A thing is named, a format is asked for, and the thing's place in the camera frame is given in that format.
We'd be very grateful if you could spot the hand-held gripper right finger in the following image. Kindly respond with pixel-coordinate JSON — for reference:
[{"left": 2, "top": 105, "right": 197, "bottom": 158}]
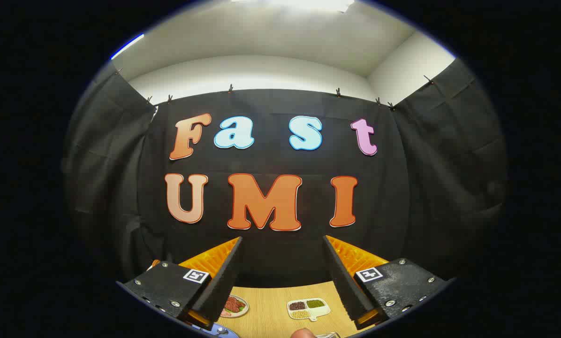
[{"left": 322, "top": 235, "right": 455, "bottom": 330}]

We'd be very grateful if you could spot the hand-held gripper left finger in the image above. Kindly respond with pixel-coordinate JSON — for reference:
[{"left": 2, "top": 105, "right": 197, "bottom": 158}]
[{"left": 116, "top": 236, "right": 243, "bottom": 331}]

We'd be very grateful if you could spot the beige round food plate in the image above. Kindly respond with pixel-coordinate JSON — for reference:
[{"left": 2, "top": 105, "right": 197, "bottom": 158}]
[{"left": 220, "top": 294, "right": 249, "bottom": 319}]

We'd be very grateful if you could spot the white divided dish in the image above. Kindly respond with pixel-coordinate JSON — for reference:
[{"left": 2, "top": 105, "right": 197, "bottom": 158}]
[{"left": 287, "top": 298, "right": 331, "bottom": 322}]

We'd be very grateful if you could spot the blue round plate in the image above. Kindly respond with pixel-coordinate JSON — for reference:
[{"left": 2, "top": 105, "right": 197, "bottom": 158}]
[{"left": 197, "top": 323, "right": 240, "bottom": 338}]

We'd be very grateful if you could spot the black backdrop cloth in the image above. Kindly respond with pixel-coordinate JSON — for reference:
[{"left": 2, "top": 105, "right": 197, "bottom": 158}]
[{"left": 62, "top": 59, "right": 508, "bottom": 289}]

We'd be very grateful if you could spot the ceiling light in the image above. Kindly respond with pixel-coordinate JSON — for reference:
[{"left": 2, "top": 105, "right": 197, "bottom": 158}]
[{"left": 231, "top": 0, "right": 356, "bottom": 12}]

